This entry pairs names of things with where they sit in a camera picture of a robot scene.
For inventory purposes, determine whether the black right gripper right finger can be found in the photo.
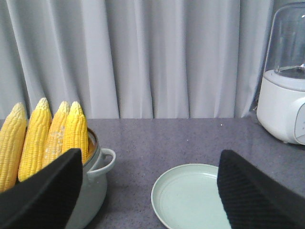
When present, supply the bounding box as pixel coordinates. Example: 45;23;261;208
217;150;305;229

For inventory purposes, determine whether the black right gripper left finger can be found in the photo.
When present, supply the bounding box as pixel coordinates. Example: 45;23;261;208
0;148;82;229

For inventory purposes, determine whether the yellow corn cob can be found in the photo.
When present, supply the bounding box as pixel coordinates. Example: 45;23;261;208
62;101;90;164
0;103;27;192
18;97;52;182
41;101;70;168

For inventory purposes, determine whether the light green plate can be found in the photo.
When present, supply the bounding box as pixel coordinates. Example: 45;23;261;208
151;164;231;229

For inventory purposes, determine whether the green electric cooking pot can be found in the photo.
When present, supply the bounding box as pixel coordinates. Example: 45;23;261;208
65;129;116;229

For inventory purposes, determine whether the grey stone countertop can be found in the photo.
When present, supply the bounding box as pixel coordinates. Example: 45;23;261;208
88;118;305;229

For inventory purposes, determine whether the grey curtain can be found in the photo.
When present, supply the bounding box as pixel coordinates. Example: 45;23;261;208
0;0;280;118

